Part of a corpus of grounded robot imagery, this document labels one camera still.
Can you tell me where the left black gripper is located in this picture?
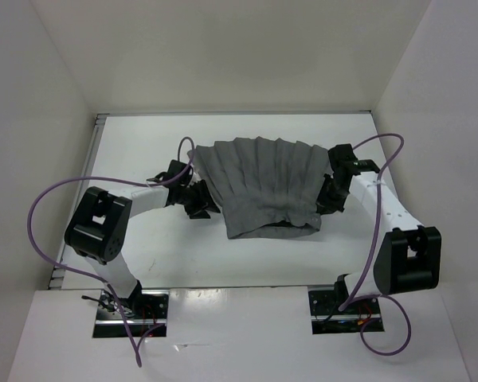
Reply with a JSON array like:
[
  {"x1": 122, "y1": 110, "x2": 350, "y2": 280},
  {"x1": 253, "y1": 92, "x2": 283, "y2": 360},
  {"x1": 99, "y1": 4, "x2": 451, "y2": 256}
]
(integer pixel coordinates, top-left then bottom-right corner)
[{"x1": 178, "y1": 179, "x2": 220, "y2": 219}]

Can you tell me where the grey pleated skirt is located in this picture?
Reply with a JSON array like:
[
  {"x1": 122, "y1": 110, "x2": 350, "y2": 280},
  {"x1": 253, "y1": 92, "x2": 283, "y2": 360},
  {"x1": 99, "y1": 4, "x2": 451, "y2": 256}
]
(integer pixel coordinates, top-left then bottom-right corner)
[{"x1": 193, "y1": 137, "x2": 331, "y2": 240}]

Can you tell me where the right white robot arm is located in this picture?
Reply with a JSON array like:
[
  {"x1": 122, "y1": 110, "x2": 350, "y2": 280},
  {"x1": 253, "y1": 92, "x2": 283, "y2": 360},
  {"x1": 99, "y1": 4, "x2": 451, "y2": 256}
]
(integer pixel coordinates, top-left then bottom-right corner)
[{"x1": 316, "y1": 144, "x2": 441, "y2": 313}]

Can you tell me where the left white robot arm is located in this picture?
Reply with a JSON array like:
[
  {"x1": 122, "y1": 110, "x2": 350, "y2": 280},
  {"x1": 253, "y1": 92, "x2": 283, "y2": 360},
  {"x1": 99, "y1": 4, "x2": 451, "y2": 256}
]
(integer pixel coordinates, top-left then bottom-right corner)
[{"x1": 65, "y1": 160, "x2": 220, "y2": 318}]

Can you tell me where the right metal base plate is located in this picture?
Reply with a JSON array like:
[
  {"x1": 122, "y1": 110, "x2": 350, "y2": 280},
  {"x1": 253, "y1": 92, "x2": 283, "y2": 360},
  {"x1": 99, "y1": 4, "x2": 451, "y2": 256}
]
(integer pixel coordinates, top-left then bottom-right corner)
[{"x1": 308, "y1": 287, "x2": 384, "y2": 335}]

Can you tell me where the metal base plate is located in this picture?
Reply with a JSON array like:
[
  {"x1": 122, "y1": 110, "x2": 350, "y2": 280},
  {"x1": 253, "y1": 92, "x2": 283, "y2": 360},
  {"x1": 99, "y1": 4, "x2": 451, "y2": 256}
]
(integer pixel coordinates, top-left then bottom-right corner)
[
  {"x1": 308, "y1": 287, "x2": 384, "y2": 335},
  {"x1": 82, "y1": 290, "x2": 169, "y2": 338}
]

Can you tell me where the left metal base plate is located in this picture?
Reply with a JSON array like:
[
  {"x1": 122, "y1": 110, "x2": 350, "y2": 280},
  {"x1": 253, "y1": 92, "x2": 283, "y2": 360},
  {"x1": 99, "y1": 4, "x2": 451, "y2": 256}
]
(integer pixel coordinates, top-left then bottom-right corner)
[{"x1": 82, "y1": 290, "x2": 169, "y2": 338}]

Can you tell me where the aluminium table edge rail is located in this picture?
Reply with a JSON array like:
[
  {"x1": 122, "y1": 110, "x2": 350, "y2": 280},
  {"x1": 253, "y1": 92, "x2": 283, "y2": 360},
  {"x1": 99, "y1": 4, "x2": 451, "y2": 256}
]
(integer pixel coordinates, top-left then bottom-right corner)
[{"x1": 48, "y1": 113, "x2": 110, "y2": 290}]

